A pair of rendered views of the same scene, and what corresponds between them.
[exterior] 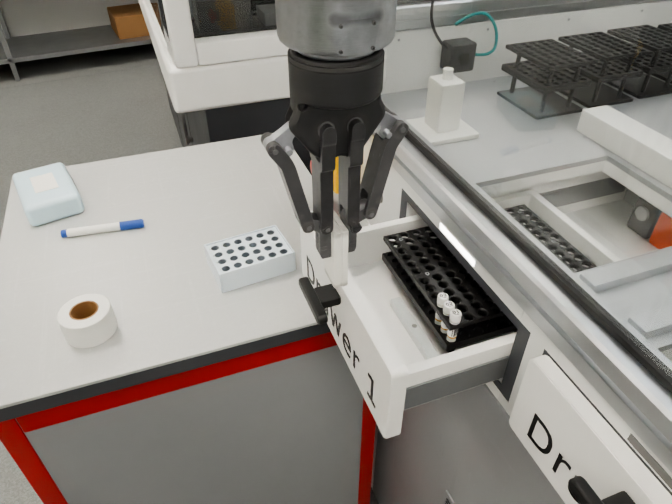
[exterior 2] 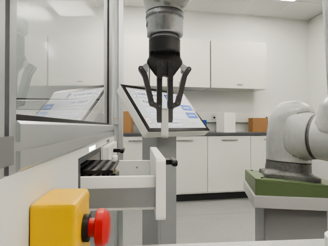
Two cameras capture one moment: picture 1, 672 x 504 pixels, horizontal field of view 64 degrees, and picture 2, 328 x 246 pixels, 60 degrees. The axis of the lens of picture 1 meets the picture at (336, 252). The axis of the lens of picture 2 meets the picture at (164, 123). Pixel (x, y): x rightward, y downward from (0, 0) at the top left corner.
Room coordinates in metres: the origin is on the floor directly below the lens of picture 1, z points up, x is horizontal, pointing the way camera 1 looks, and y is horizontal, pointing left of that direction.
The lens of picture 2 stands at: (1.08, 0.18, 0.99)
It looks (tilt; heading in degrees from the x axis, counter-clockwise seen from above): 1 degrees up; 196
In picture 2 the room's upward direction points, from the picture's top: straight up
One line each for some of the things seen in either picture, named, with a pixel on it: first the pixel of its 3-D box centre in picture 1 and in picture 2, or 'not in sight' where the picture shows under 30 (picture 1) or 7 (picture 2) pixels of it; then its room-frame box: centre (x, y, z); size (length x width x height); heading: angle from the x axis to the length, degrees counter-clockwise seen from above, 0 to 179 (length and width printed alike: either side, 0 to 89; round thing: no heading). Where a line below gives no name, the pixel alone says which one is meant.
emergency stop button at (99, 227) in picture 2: not in sight; (96, 227); (0.80, 0.03, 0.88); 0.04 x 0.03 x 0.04; 20
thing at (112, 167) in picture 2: (420, 277); (112, 165); (0.49, -0.10, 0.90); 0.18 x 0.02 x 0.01; 20
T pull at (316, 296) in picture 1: (322, 297); (168, 161); (0.45, 0.02, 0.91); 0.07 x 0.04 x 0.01; 20
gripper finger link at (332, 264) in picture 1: (332, 252); (166, 123); (0.42, 0.00, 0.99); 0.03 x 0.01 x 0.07; 20
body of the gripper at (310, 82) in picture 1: (336, 101); (164, 57); (0.42, 0.00, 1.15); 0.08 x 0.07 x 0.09; 110
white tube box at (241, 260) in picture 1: (250, 257); not in sight; (0.68, 0.14, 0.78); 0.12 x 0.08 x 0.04; 116
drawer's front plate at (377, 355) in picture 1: (344, 311); (155, 175); (0.46, -0.01, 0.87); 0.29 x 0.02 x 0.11; 20
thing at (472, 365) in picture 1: (493, 277); (61, 181); (0.53, -0.21, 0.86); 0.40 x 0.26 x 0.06; 110
